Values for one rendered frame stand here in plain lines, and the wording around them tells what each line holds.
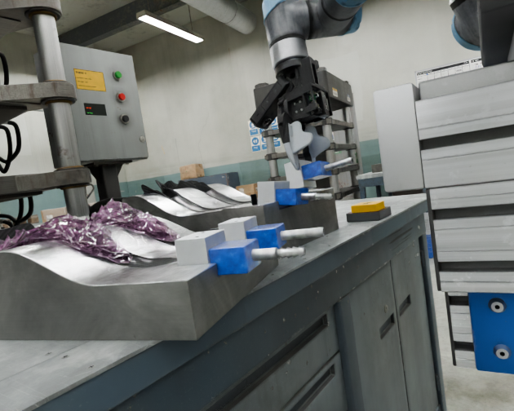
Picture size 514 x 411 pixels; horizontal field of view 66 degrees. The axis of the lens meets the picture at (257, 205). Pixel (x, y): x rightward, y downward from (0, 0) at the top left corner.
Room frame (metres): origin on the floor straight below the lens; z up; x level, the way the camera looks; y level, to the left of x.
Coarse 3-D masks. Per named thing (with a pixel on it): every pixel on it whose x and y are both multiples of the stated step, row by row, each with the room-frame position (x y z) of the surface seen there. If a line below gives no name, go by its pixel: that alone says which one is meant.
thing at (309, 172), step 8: (344, 160) 0.72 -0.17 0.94; (352, 160) 0.72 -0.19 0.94; (288, 168) 0.77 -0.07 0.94; (304, 168) 0.76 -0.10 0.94; (312, 168) 0.74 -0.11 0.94; (320, 168) 0.74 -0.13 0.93; (328, 168) 0.74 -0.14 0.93; (288, 176) 0.77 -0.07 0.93; (296, 176) 0.76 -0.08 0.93; (304, 176) 0.75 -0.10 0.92; (312, 176) 0.74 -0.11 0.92; (320, 176) 0.75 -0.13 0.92; (328, 176) 0.77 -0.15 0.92; (296, 184) 0.76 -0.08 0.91; (304, 184) 0.75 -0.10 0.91; (312, 184) 0.78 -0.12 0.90
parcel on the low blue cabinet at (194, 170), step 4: (192, 164) 8.00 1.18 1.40; (196, 164) 8.00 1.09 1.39; (200, 164) 8.13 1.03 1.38; (180, 168) 8.12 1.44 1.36; (184, 168) 8.06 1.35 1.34; (188, 168) 8.02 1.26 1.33; (192, 168) 7.99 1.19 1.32; (196, 168) 7.98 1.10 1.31; (200, 168) 8.10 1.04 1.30; (180, 172) 8.13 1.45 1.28; (184, 172) 8.06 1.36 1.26; (188, 172) 8.01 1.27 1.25; (192, 172) 7.99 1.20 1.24; (196, 172) 7.97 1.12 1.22; (200, 172) 8.08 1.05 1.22; (180, 176) 8.14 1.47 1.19; (184, 176) 8.08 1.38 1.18; (188, 176) 8.03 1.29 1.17; (192, 176) 8.00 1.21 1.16; (196, 176) 7.96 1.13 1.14; (200, 176) 8.08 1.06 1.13
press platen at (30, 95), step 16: (48, 80) 1.15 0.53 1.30; (0, 96) 1.10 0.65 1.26; (16, 96) 1.11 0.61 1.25; (32, 96) 1.12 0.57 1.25; (48, 96) 1.13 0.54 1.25; (64, 96) 1.15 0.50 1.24; (0, 128) 1.49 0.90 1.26; (16, 128) 1.47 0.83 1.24; (16, 144) 1.51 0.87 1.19; (0, 160) 1.62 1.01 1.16
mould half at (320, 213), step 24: (192, 192) 0.90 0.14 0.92; (240, 192) 0.98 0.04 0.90; (168, 216) 0.76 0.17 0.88; (192, 216) 0.73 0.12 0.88; (216, 216) 0.69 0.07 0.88; (240, 216) 0.66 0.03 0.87; (264, 216) 0.63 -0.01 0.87; (288, 216) 0.68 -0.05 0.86; (312, 216) 0.75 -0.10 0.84; (336, 216) 0.83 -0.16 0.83; (288, 240) 0.67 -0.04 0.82; (312, 240) 0.74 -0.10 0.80
